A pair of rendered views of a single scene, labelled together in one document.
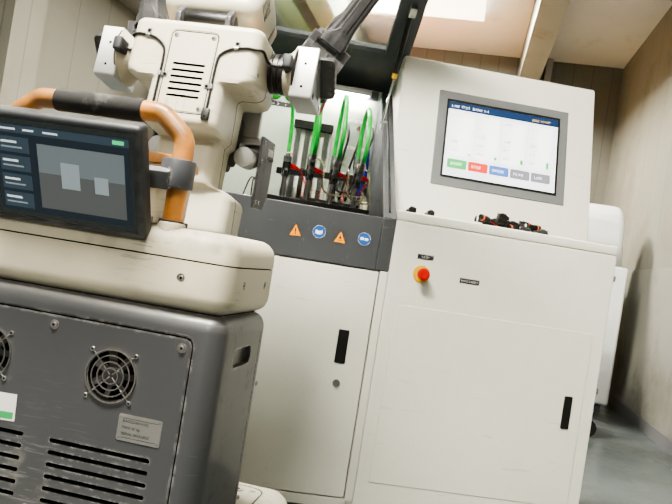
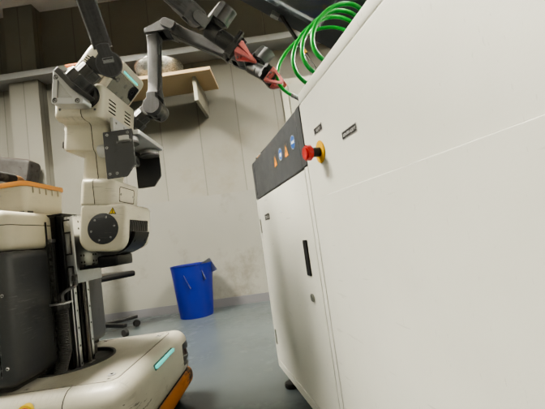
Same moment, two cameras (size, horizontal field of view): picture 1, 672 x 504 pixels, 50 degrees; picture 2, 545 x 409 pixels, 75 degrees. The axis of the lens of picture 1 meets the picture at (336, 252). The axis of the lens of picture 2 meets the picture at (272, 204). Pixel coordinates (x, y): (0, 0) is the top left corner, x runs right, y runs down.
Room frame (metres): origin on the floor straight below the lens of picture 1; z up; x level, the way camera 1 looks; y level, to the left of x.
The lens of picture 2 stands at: (1.94, -1.05, 0.63)
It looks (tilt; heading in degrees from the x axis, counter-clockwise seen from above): 5 degrees up; 81
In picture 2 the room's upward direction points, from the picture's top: 8 degrees counter-clockwise
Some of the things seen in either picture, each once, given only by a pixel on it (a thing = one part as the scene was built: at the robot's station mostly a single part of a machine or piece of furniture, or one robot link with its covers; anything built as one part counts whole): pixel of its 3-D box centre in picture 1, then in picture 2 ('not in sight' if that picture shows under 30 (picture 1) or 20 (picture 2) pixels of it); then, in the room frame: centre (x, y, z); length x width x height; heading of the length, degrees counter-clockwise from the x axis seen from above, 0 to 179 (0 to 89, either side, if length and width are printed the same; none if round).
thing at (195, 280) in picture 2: not in sight; (196, 286); (1.67, 2.34, 0.25); 0.43 x 0.39 x 0.50; 169
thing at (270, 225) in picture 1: (277, 227); (277, 164); (2.17, 0.19, 0.87); 0.62 x 0.04 x 0.16; 95
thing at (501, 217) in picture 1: (510, 223); not in sight; (2.33, -0.54, 1.01); 0.23 x 0.11 x 0.06; 95
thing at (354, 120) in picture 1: (354, 153); not in sight; (2.69, -0.01, 1.20); 0.13 x 0.03 x 0.31; 95
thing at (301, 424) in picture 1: (253, 369); (289, 286); (2.15, 0.19, 0.44); 0.65 x 0.02 x 0.68; 95
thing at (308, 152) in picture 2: (422, 274); (312, 152); (2.17, -0.27, 0.80); 0.05 x 0.04 x 0.05; 95
